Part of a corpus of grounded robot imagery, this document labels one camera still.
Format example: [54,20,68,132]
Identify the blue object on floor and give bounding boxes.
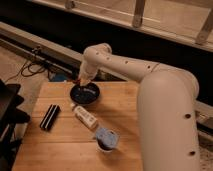
[50,73,67,82]

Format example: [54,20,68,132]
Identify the glass cup with blue cloth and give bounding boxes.
[95,127,119,152]

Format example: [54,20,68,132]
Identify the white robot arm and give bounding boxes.
[79,43,200,171]

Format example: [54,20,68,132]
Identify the black cables on floor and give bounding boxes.
[4,46,54,83]

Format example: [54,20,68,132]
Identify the white plastic bottle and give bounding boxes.
[70,103,98,129]

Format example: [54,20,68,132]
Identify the dark ceramic bowl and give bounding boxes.
[70,83,100,105]

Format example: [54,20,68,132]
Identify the black chair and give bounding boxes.
[0,79,30,171]

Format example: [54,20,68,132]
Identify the metal rail frame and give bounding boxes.
[0,22,213,136]

